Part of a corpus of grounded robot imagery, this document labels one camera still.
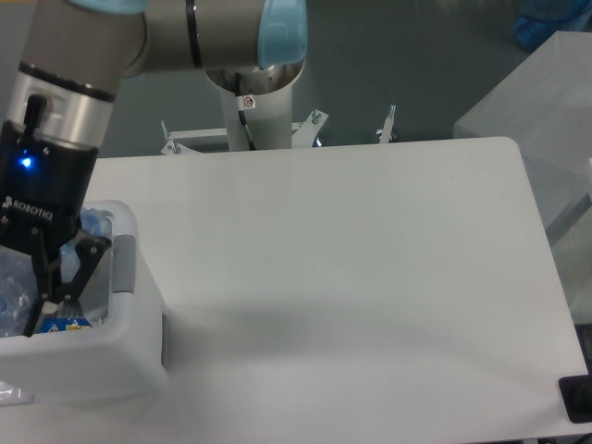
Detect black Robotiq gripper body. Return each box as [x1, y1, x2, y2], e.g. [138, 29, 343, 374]
[1, 121, 98, 259]

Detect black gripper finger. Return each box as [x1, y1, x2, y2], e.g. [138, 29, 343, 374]
[57, 229, 112, 304]
[23, 227, 61, 337]

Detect clear plastic water bottle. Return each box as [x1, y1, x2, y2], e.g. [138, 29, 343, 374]
[1, 208, 113, 338]

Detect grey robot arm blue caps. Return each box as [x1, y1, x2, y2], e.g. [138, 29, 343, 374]
[1, 1, 308, 337]

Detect white trash can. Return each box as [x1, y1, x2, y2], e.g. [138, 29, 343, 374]
[1, 201, 167, 402]

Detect blue snack package in bin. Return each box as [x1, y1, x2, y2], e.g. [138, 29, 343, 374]
[36, 315, 93, 334]

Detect clear plastic bag at left edge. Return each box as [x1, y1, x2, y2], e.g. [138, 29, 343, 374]
[0, 381, 34, 407]

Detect blue plastic bag background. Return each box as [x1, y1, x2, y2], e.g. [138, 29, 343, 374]
[513, 1, 591, 53]

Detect black device at table edge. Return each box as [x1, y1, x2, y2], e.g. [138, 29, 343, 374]
[559, 375, 591, 424]

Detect black cable on pedestal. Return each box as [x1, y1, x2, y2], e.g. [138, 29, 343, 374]
[233, 72, 257, 152]

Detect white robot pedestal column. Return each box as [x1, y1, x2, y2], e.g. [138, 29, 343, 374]
[205, 61, 305, 151]

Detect white base frame with bolts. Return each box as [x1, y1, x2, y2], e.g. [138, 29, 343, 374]
[161, 105, 397, 155]

